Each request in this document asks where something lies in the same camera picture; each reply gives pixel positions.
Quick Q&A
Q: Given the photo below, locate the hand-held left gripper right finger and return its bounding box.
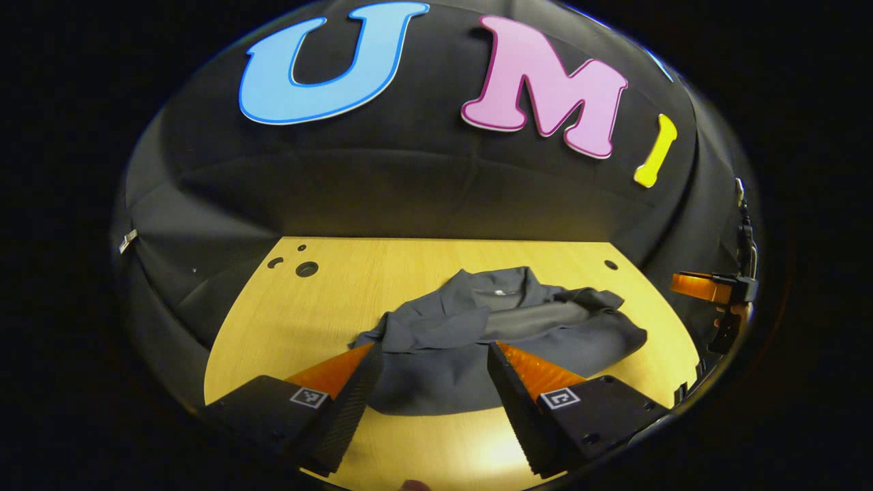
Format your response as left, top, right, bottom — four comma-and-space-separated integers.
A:
487, 341, 672, 479

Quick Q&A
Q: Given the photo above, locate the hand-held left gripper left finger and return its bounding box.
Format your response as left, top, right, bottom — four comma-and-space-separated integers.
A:
201, 341, 385, 478

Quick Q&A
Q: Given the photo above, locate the dark grey shirt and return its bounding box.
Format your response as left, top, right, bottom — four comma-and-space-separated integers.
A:
350, 266, 649, 417

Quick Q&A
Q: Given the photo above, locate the black backdrop cloth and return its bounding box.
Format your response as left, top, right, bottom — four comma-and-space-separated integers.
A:
109, 0, 761, 410

